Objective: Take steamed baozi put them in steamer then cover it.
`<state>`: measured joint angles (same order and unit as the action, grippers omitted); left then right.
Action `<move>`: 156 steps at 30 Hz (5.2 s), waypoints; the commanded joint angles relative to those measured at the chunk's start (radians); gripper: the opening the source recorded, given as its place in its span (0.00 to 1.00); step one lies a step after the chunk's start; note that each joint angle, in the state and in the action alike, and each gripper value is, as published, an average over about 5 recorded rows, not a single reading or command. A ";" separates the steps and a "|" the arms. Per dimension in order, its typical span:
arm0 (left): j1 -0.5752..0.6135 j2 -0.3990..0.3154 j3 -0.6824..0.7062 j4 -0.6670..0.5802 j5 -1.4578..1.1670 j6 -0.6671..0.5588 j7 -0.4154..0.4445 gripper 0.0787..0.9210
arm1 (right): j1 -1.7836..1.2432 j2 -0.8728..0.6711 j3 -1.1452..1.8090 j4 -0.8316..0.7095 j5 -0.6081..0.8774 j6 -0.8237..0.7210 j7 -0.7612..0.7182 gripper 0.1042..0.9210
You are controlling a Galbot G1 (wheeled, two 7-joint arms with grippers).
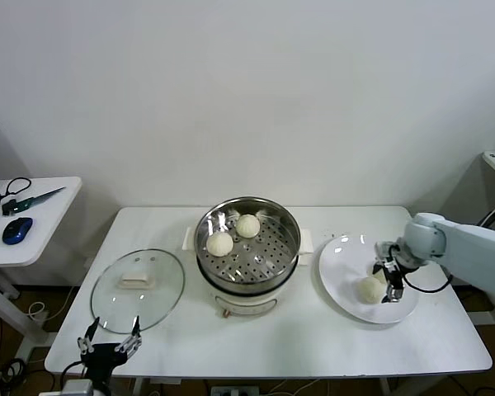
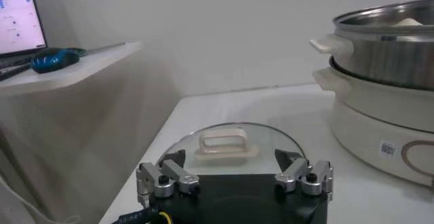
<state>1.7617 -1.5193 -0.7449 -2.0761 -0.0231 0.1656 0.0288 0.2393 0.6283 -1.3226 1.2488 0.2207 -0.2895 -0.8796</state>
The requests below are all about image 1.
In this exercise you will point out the white table leg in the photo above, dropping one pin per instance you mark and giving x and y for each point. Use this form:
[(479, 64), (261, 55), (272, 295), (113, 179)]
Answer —
[(138, 387)]

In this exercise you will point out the white side table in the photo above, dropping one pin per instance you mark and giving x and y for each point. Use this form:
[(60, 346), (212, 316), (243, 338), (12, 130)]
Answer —
[(45, 222)]

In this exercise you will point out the white steamed baozi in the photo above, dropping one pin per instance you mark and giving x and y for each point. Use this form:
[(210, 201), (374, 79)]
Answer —
[(378, 277), (247, 225), (370, 290), (220, 244)]

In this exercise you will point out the stainless steel steamer basket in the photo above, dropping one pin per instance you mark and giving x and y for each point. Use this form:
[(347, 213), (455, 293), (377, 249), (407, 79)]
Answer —
[(255, 264)]

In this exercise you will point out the white electric cooking pot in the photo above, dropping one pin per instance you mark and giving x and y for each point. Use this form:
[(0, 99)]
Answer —
[(243, 303)]

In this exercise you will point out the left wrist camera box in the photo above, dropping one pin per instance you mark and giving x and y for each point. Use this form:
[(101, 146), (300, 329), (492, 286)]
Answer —
[(77, 387)]

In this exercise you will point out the blue computer mouse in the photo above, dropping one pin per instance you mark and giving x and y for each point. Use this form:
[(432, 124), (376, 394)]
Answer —
[(16, 230)]

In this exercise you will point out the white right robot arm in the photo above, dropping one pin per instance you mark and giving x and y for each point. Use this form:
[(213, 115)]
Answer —
[(470, 243)]

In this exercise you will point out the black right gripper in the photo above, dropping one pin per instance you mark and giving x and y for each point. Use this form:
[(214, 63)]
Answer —
[(402, 257)]

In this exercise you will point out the white round plate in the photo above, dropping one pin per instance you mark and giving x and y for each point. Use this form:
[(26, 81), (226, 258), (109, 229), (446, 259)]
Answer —
[(338, 288)]

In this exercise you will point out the black connector block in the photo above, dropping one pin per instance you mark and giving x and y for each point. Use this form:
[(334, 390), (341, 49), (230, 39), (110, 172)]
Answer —
[(9, 206)]

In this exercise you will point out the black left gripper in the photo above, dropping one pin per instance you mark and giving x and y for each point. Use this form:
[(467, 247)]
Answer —
[(101, 361)]

